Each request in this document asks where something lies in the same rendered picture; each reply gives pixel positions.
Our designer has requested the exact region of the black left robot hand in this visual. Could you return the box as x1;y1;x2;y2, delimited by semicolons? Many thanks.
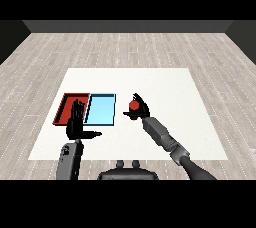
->
65;99;103;141

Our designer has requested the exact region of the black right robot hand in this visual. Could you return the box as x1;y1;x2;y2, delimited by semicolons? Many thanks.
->
122;92;151;119

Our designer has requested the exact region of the small red can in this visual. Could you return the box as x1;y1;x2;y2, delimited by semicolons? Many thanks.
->
128;99;141;121

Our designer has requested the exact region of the shallow red open box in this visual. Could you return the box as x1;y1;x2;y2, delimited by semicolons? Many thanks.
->
52;92;91;126

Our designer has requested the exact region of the shallow light blue open box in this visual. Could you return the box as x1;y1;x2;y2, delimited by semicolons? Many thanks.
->
83;93;117;127

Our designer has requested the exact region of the dark grey robot body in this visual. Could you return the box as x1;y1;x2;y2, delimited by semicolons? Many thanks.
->
97;160;160;181

